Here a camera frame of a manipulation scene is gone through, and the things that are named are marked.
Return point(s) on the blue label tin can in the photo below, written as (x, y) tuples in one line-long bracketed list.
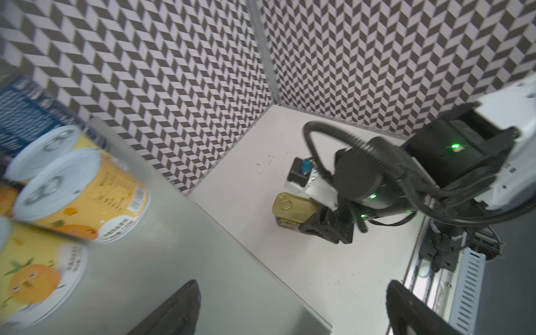
[(28, 112)]

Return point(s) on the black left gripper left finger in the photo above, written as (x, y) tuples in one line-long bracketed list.
[(177, 315)]

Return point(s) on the grey metal cabinet box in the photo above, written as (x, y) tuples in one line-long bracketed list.
[(124, 281)]

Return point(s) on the right aluminium corner post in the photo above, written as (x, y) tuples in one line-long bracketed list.
[(263, 48)]

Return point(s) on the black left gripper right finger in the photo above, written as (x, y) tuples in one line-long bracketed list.
[(409, 315)]

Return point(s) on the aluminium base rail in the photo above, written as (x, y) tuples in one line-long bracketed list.
[(447, 273)]

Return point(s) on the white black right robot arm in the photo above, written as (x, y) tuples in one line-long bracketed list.
[(472, 167)]

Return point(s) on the gold rectangular sardine tin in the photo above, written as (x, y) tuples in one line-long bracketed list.
[(291, 211)]

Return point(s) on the white lid can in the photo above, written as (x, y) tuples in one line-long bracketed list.
[(39, 271), (45, 150), (8, 196), (85, 195)]

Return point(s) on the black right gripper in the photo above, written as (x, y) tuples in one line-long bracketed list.
[(336, 226)]

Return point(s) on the white lid can front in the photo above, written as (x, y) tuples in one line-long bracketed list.
[(85, 195)]

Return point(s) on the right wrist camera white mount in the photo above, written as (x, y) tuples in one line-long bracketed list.
[(306, 182)]

